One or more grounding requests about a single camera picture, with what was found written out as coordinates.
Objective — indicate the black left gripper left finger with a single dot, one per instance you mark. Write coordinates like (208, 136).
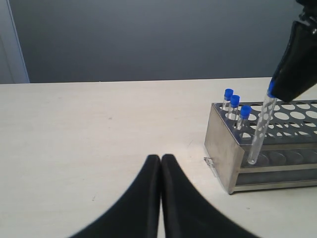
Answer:
(136, 213)

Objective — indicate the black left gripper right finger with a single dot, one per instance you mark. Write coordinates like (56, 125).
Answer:
(186, 213)

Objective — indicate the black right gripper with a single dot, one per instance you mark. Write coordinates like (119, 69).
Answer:
(297, 70)

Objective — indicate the blue-capped tube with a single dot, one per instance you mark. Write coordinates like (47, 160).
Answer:
(226, 99)
(233, 107)
(262, 125)
(243, 117)

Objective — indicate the steel test tube rack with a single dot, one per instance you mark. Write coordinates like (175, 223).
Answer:
(288, 157)

